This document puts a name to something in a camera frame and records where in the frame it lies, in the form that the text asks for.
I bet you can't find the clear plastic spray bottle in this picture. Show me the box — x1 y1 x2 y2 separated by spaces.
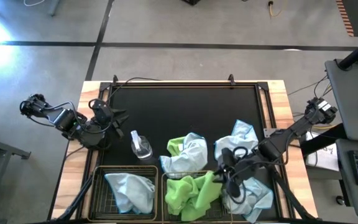
130 129 154 161

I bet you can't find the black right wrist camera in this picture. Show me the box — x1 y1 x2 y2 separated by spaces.
220 147 236 169

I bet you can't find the black support beam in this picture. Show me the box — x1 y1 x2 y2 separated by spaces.
300 123 348 156

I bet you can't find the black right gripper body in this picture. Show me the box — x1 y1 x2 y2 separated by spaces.
225 149 262 184

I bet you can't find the black pole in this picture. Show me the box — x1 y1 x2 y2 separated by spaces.
337 32 358 71

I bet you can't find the grey metal leg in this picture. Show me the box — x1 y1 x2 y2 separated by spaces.
47 0 65 17

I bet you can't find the grey metal table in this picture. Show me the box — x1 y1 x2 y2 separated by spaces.
0 124 31 224

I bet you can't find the grey desk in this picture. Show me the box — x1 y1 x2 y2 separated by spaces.
324 58 358 219

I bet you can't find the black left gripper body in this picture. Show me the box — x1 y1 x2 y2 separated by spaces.
93 100 116 128

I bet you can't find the black floor cable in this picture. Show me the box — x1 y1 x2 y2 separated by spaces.
287 74 334 119

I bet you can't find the light blue towel white label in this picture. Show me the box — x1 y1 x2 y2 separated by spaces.
104 172 156 215

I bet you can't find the bronze wire basket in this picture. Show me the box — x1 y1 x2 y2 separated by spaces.
87 165 158 222
161 170 233 224

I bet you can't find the black table mat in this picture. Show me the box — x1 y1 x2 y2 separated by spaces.
99 85 281 220

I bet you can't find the white paper sheet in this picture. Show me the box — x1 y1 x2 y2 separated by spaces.
305 132 340 172

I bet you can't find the grey mounting plate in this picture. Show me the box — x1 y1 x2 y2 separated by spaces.
263 127 281 138

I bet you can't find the black metal frame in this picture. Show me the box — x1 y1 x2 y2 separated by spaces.
47 74 319 224

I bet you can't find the yellow cable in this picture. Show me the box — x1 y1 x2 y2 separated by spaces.
267 0 287 18
314 123 337 131

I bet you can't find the white cable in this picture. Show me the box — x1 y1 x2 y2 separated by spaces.
22 0 47 7

